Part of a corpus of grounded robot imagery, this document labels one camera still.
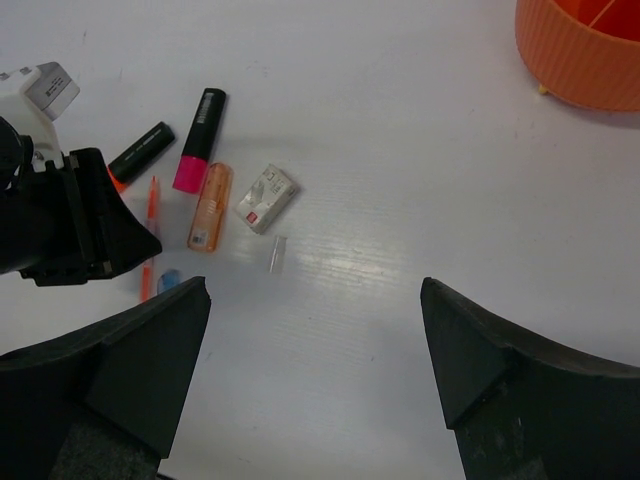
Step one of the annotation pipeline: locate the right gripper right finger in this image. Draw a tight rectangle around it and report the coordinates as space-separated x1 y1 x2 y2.
420 278 639 479

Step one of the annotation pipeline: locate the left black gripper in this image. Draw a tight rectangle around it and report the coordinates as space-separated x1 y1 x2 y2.
20 148 162 286

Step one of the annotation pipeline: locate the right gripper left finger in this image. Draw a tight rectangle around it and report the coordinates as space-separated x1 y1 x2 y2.
1 277 211 479

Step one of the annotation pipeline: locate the thin orange pen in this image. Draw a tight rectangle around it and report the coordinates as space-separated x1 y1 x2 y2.
140 176 160 302

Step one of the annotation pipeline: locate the pink black highlighter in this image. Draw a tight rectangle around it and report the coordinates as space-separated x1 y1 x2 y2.
172 88 227 194

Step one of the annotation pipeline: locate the small white staples box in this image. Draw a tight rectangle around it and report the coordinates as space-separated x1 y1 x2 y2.
235 164 299 234

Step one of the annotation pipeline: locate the clear pen cap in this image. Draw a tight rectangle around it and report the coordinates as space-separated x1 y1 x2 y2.
269 235 287 274

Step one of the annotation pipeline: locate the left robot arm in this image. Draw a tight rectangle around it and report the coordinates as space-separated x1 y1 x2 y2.
1 121 162 287

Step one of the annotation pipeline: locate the orange black highlighter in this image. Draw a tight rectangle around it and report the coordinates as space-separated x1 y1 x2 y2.
107 122 175 193

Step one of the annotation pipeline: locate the orange translucent correction tape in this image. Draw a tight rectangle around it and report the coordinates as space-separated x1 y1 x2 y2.
187 162 233 253

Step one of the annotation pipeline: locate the orange round organizer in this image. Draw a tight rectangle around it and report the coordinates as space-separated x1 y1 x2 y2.
515 0 639 113

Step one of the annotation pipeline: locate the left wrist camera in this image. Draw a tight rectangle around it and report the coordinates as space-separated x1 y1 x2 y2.
1 62 80 173

